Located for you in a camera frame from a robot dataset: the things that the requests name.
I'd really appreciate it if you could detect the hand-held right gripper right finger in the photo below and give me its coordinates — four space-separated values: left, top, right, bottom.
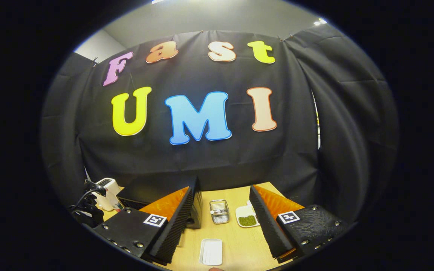
249 184 349 264

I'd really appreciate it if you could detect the white divided bean plate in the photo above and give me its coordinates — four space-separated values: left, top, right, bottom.
235 201 261 228

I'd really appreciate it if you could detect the clear glass container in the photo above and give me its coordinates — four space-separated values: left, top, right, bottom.
209 199 230 225

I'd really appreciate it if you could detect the white toaster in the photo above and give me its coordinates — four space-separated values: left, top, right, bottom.
91 178 124 212

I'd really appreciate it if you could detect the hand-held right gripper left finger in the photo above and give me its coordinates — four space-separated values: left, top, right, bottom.
93 186 195 265

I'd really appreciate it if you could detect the black backdrop cloth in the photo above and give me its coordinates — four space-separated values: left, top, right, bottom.
40 23 400 226

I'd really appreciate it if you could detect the white rectangular tray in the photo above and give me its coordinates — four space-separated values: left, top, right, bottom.
199 238 223 266

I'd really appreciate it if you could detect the black electric oven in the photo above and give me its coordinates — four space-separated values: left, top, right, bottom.
117 177 203 229

